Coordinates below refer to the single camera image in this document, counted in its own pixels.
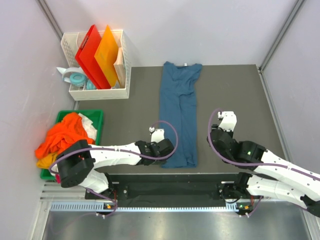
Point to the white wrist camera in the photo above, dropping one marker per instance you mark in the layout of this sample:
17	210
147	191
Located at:
156	134
228	120

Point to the orange t-shirt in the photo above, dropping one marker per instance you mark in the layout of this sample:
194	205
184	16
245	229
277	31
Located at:
62	135

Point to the blue t-shirt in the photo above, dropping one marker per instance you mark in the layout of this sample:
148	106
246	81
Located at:
178	106

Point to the pink cloth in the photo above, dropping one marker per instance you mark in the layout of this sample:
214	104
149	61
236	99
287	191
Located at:
57	178

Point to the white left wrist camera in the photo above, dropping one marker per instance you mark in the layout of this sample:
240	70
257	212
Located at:
156	134

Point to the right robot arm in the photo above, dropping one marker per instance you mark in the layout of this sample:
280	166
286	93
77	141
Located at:
266	174

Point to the orange plastic board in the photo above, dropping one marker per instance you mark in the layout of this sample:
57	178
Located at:
106	55

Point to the white slotted storage basket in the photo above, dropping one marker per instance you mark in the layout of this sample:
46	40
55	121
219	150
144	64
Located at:
70	43

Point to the aluminium frame rail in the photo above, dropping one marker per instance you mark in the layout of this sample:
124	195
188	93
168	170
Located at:
52	191

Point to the teal tape roll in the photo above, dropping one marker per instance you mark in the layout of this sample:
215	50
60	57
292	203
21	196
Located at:
78	79

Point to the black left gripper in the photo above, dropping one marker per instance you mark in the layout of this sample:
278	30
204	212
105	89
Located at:
161	161

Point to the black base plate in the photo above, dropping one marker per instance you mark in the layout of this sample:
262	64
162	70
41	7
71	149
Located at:
171	190

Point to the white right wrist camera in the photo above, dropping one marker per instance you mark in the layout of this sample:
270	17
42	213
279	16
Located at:
228	120

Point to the green plastic crate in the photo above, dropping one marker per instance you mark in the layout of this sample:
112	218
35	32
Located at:
96	115

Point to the wooden board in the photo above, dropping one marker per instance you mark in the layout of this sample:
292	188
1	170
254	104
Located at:
119	66

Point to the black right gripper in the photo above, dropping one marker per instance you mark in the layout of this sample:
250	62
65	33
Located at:
214	126

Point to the yellow t-shirt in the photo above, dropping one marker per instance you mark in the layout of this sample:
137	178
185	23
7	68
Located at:
47	161

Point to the red plastic board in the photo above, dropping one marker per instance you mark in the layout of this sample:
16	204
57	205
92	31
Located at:
85	58

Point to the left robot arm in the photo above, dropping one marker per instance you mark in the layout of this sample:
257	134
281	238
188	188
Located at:
79	162

